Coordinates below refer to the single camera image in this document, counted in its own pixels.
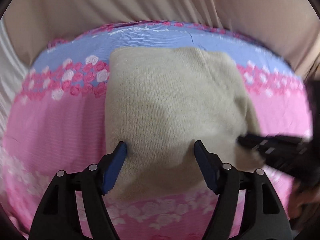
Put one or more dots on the beige curtain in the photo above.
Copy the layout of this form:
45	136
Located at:
290	28

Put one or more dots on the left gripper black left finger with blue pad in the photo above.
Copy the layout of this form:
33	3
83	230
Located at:
57	214

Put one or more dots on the pink floral bed sheet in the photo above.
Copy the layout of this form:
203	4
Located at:
57	118

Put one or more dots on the person's right hand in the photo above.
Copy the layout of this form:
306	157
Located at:
299	198

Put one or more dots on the white satin curtain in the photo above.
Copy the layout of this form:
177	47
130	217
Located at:
13	71

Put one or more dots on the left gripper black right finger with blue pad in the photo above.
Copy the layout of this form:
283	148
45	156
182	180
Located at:
247	207

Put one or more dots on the cream knitted sweater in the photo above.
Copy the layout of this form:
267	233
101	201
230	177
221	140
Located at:
159	101

